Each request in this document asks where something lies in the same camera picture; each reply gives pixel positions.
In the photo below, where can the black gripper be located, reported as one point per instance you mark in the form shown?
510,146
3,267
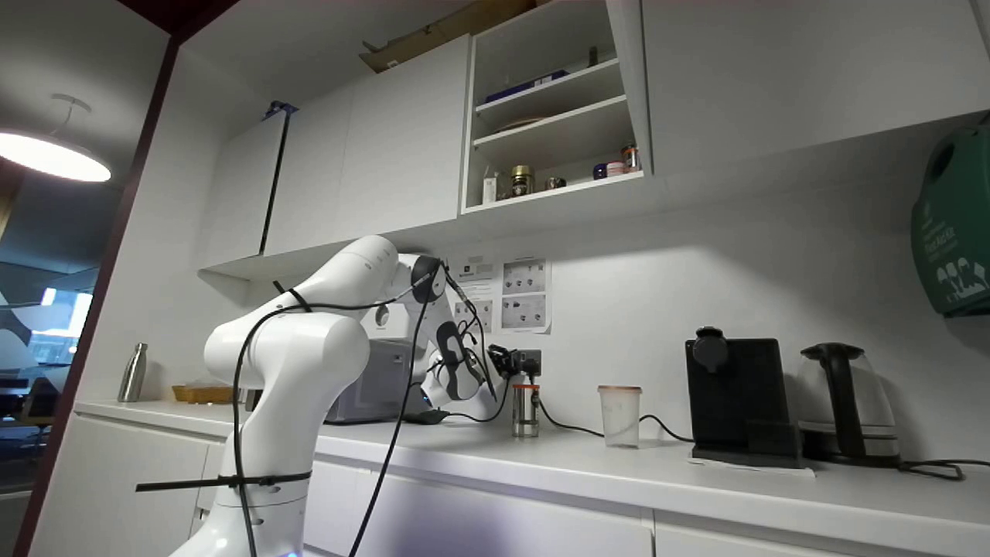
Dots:
482,357

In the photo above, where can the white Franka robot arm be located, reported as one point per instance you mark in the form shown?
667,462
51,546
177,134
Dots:
298,360

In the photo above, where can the steel double socket plate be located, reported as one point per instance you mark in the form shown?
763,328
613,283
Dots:
526,362

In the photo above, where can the printed instruction sheet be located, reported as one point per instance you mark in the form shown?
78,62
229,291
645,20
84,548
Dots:
482,314
525,276
525,314

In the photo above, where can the steel cup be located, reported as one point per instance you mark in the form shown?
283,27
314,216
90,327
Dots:
526,404

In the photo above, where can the silver black microwave oven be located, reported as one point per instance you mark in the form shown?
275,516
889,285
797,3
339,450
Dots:
383,388

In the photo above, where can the clear plastic cup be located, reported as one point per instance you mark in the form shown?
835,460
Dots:
619,415

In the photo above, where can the white base cabinet front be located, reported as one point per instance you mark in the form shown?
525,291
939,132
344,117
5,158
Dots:
496,516
124,485

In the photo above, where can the small white bottle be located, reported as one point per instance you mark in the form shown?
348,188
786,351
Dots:
491,191

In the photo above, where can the small gold jar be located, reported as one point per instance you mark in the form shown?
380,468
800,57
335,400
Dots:
520,180

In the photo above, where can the open white shelf cabinet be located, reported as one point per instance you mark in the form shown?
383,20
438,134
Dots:
552,128

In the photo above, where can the white upper cabinet door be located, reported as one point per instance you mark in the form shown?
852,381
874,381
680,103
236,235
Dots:
236,188
374,144
814,74

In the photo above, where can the red white container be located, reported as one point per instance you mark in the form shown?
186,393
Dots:
627,161

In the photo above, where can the black coffee machine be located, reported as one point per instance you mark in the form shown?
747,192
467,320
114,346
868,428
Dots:
745,399

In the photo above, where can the dark flat shelf item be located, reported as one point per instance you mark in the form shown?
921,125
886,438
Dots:
520,89

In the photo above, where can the thin black pole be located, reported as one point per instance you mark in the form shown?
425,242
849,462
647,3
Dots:
270,177

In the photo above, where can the wooden tray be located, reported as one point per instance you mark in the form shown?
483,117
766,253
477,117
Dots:
202,393

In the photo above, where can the open white cabinet door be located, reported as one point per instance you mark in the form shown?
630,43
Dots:
630,83

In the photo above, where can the brown cardboard plank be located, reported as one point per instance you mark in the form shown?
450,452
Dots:
445,33

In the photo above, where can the steel thermos flask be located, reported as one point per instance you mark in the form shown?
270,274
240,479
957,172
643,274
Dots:
130,373

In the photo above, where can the round ceiling lamp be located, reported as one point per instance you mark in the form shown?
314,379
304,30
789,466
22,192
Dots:
51,156

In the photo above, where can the black wall plug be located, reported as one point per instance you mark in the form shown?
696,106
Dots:
502,362

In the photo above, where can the small white wall label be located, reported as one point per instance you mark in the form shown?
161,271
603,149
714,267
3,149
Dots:
477,267

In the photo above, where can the dark door frame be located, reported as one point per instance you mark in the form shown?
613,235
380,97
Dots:
176,17

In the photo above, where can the green wall dispenser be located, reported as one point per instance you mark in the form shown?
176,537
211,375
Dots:
955,217

